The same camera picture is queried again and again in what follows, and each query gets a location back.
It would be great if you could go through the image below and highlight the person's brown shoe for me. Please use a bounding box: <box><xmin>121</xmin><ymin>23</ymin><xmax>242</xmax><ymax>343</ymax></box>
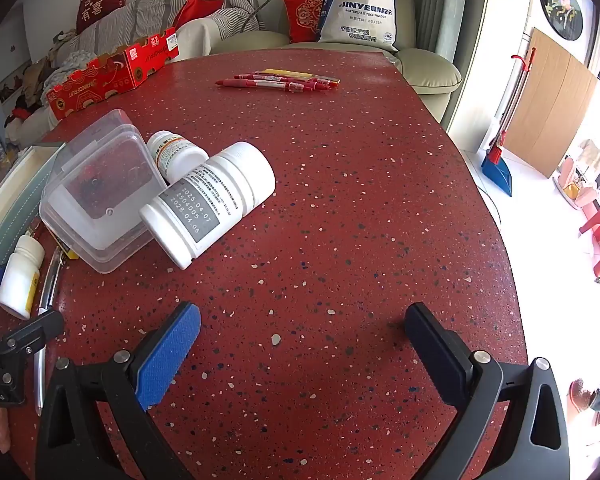
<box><xmin>567</xmin><ymin>379</ymin><xmax>598</xmax><ymax>413</ymax></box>

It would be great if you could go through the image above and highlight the grey striped blanket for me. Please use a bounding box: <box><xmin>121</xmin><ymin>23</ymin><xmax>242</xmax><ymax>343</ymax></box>
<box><xmin>75</xmin><ymin>0</ymin><xmax>261</xmax><ymax>56</ymax></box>

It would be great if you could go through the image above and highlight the wooden board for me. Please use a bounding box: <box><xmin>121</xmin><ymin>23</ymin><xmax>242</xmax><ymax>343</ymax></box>
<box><xmin>502</xmin><ymin>27</ymin><xmax>600</xmax><ymax>179</ymax></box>

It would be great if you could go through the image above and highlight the small orange-label white bottle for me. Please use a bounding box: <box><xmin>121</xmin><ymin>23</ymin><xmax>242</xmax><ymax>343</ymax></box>
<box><xmin>146</xmin><ymin>130</ymin><xmax>211</xmax><ymax>185</ymax></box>

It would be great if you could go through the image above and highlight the silver metal tool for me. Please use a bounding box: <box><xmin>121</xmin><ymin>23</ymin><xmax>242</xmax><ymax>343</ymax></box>
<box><xmin>34</xmin><ymin>246</ymin><xmax>65</xmax><ymax>417</ymax></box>

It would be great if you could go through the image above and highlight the white covered sofa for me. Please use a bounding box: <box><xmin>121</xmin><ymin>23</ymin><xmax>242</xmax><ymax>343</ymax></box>
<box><xmin>5</xmin><ymin>0</ymin><xmax>266</xmax><ymax>148</ymax></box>

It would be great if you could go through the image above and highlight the clear plastic container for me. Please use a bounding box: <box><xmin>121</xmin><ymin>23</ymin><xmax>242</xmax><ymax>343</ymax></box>
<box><xmin>39</xmin><ymin>108</ymin><xmax>168</xmax><ymax>275</ymax></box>

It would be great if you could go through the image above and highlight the beige leather armchair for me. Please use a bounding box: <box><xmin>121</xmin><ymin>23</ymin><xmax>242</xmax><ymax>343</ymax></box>
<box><xmin>260</xmin><ymin>0</ymin><xmax>463</xmax><ymax>121</ymax></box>

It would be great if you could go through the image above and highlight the plain red pillow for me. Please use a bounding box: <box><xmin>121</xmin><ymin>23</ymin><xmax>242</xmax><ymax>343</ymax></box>
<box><xmin>172</xmin><ymin>0</ymin><xmax>226</xmax><ymax>31</ymax></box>

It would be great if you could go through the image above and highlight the white blue tote bag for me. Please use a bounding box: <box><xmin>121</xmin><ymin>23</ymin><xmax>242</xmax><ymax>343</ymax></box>
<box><xmin>316</xmin><ymin>0</ymin><xmax>400</xmax><ymax>52</ymax></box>

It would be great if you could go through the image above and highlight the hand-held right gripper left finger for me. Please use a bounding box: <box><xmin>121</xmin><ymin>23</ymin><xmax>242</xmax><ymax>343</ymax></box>
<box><xmin>35</xmin><ymin>301</ymin><xmax>203</xmax><ymax>480</ymax></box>

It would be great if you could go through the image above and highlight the large white pill bottle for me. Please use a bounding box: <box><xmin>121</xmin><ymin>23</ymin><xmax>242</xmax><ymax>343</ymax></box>
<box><xmin>139</xmin><ymin>141</ymin><xmax>277</xmax><ymax>271</ymax></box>

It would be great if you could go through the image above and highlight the pink plastic toy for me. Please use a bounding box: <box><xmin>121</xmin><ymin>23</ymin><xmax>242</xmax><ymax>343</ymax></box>
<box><xmin>552</xmin><ymin>140</ymin><xmax>600</xmax><ymax>211</ymax></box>

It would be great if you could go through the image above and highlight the red patterned cushion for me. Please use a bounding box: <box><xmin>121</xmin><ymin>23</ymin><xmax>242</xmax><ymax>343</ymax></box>
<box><xmin>281</xmin><ymin>0</ymin><xmax>326</xmax><ymax>45</ymax></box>

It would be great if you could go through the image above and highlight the pile of clothes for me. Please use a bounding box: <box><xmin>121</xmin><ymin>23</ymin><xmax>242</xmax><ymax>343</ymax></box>
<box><xmin>5</xmin><ymin>30</ymin><xmax>101</xmax><ymax>126</ymax></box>

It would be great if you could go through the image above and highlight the teal tray box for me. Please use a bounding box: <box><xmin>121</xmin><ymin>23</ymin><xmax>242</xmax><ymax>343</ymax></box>
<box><xmin>0</xmin><ymin>141</ymin><xmax>67</xmax><ymax>331</ymax></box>

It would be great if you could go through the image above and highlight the red pillow with white characters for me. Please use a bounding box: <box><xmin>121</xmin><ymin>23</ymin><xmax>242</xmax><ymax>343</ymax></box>
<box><xmin>76</xmin><ymin>0</ymin><xmax>130</xmax><ymax>35</ymax></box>

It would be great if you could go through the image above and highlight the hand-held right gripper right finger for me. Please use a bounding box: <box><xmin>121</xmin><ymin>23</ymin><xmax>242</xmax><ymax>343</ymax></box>
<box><xmin>404</xmin><ymin>302</ymin><xmax>571</xmax><ymax>480</ymax></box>

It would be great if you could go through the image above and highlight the grey green curtain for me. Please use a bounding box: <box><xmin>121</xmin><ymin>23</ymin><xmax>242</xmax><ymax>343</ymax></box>
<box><xmin>410</xmin><ymin>0</ymin><xmax>473</xmax><ymax>53</ymax></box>

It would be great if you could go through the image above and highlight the blue dustpan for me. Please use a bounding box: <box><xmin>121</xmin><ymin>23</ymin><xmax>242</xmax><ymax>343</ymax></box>
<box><xmin>481</xmin><ymin>146</ymin><xmax>516</xmax><ymax>196</ymax></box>

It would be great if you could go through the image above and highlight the yellow pen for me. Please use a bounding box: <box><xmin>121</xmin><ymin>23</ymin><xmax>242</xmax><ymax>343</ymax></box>
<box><xmin>256</xmin><ymin>67</ymin><xmax>315</xmax><ymax>77</ymax></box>

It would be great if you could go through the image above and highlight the red cardboard fruit box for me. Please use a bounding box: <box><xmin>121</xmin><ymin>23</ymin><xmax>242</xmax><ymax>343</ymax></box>
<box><xmin>45</xmin><ymin>27</ymin><xmax>178</xmax><ymax>121</ymax></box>

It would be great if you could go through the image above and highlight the small yellow-label white bottle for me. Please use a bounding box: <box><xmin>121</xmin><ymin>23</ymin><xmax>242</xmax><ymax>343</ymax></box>
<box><xmin>0</xmin><ymin>234</ymin><xmax>46</xmax><ymax>321</ymax></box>

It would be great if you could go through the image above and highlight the landscape wall painting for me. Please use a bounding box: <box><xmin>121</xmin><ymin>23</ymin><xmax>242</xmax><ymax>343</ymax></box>
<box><xmin>0</xmin><ymin>72</ymin><xmax>31</xmax><ymax>106</ymax></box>

